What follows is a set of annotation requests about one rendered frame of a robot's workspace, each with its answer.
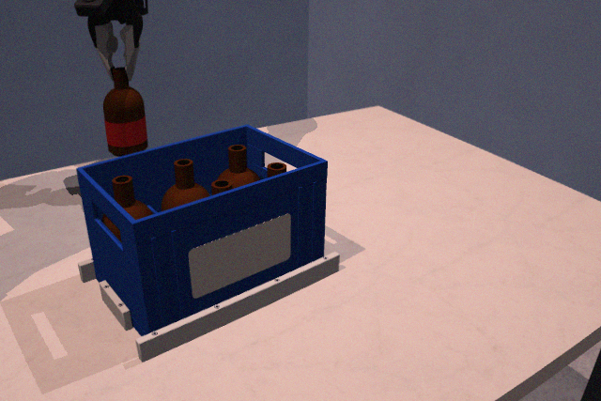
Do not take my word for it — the dark blue plastic crate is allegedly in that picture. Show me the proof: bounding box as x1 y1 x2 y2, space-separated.
87 125 328 337

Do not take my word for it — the grey metal rail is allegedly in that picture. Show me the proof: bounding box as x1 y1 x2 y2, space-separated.
78 252 340 362

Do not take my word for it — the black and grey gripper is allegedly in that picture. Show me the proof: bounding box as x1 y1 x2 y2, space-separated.
87 0 148 81

